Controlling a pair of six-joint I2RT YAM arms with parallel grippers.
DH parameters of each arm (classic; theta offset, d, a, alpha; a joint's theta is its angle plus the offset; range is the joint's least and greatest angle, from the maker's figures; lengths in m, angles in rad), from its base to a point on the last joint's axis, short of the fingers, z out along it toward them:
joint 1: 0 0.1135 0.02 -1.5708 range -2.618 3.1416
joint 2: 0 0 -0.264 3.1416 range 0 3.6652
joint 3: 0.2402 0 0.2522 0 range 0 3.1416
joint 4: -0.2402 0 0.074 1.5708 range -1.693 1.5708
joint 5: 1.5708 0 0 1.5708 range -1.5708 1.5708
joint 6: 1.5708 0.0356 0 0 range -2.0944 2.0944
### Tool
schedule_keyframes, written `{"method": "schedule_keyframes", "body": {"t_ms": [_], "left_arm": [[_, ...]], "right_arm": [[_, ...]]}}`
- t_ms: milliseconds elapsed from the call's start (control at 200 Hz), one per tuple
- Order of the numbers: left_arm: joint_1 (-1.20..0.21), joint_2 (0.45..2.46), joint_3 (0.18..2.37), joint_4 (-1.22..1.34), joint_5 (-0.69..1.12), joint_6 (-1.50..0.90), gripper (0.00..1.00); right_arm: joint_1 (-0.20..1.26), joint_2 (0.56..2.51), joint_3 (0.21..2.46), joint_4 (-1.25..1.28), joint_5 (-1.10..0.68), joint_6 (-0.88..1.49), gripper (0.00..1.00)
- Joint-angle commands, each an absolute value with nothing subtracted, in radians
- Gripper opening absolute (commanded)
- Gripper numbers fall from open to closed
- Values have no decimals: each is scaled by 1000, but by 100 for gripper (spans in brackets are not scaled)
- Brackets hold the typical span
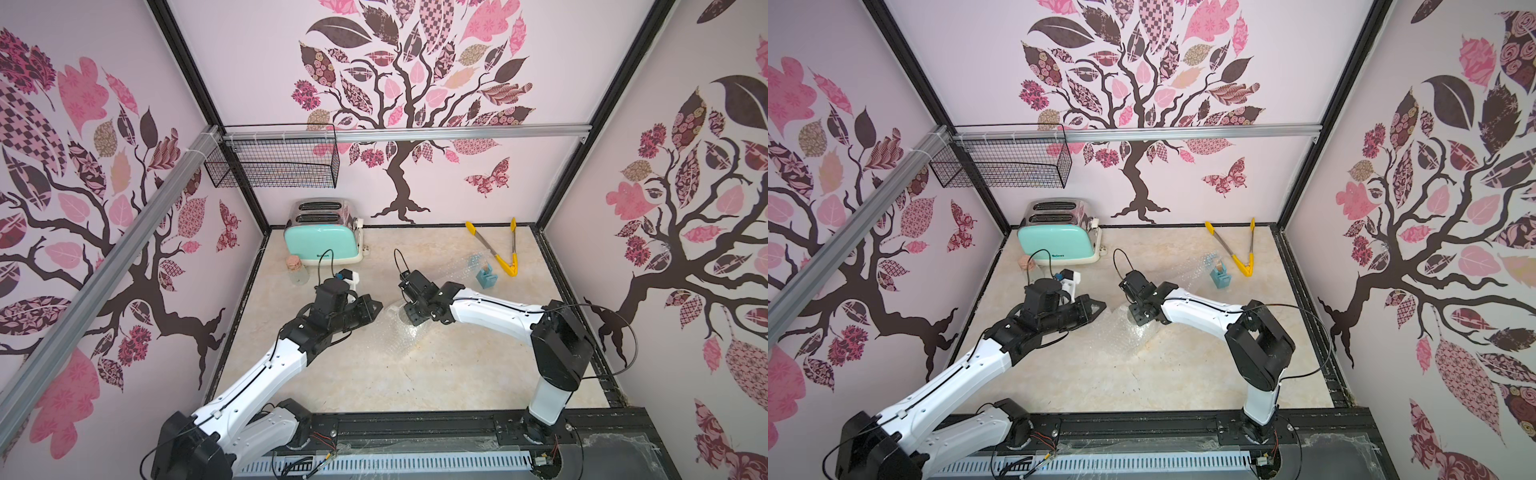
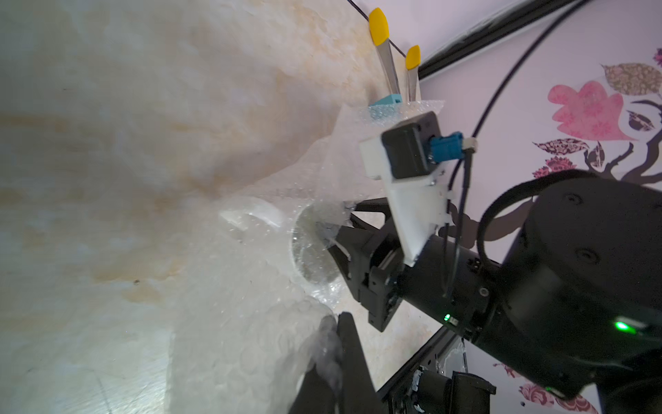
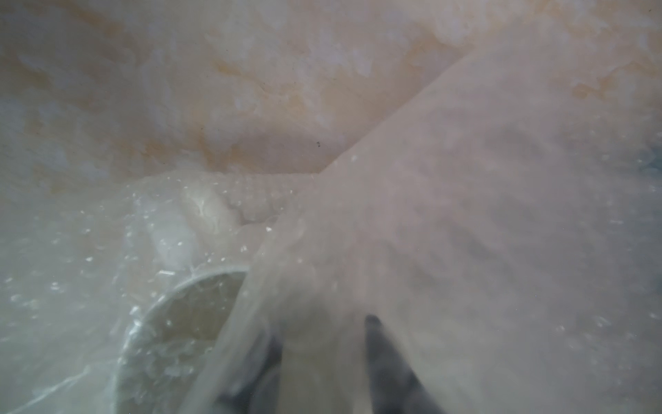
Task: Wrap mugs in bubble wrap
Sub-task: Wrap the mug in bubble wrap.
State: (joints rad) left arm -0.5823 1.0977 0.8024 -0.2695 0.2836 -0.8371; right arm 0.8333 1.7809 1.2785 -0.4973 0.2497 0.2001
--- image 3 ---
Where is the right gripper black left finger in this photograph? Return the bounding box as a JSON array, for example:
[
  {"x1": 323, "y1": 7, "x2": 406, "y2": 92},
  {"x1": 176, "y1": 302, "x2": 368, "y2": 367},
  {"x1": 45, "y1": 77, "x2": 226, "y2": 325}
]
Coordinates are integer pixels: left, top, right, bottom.
[{"x1": 208, "y1": 333, "x2": 283, "y2": 414}]

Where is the clear bubble wrap sheet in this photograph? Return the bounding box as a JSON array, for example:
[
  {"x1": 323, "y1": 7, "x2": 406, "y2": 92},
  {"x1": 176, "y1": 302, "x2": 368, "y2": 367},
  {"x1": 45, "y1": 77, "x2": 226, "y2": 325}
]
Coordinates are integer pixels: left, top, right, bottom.
[{"x1": 1, "y1": 21, "x2": 661, "y2": 413}]

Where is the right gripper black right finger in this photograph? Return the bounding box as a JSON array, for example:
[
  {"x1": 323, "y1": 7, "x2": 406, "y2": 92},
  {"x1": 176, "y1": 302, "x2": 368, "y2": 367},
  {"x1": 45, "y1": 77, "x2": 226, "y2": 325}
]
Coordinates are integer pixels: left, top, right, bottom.
[{"x1": 364, "y1": 314, "x2": 445, "y2": 414}]

